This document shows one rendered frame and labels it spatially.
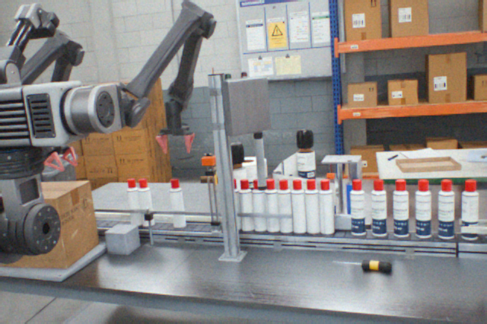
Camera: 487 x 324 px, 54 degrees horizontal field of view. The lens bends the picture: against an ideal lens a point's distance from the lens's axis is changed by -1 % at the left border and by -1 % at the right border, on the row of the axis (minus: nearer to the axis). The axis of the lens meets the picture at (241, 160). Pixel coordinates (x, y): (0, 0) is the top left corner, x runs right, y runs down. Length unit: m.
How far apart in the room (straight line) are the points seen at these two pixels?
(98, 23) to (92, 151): 2.14
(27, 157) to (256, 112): 0.77
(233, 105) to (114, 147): 3.77
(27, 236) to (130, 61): 5.52
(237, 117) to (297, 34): 4.41
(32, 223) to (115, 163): 4.02
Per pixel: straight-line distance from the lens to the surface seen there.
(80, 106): 1.25
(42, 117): 1.29
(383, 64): 6.11
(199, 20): 1.52
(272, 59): 6.07
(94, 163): 5.49
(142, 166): 5.29
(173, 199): 2.00
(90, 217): 2.03
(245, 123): 1.68
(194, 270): 1.76
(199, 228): 2.01
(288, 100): 6.20
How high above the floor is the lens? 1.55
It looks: 12 degrees down
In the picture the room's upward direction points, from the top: 5 degrees counter-clockwise
